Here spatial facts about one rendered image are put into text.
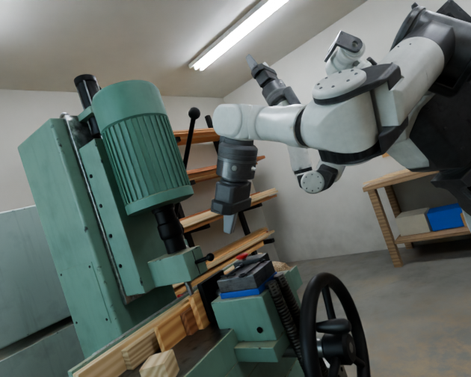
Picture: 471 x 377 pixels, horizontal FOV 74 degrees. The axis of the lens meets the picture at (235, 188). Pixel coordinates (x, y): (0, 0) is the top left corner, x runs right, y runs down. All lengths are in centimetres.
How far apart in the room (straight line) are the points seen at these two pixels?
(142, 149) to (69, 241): 37
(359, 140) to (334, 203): 372
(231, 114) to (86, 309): 68
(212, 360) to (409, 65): 59
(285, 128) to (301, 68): 379
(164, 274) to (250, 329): 28
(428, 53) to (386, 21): 342
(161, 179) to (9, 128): 263
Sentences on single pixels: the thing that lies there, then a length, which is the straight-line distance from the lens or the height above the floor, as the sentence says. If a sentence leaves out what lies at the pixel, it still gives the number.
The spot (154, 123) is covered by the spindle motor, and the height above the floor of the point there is 139.
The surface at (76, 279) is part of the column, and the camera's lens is 101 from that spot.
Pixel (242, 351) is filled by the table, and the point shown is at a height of 86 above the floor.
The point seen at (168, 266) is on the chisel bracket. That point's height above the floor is 105.
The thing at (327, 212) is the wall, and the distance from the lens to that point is 428.
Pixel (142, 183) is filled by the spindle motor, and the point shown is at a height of 126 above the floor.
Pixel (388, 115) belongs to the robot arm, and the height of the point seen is 120.
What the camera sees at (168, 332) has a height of 93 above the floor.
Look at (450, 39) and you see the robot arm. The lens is 68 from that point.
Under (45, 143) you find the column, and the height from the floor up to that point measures 147.
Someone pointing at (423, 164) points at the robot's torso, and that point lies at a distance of 88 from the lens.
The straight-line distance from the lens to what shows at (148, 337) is 75.
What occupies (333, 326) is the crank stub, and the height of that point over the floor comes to 90.
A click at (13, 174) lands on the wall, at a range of 316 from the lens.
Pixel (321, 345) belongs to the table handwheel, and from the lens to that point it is 70.
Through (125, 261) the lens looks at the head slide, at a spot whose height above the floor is 109.
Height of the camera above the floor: 115
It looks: 2 degrees up
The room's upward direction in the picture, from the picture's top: 19 degrees counter-clockwise
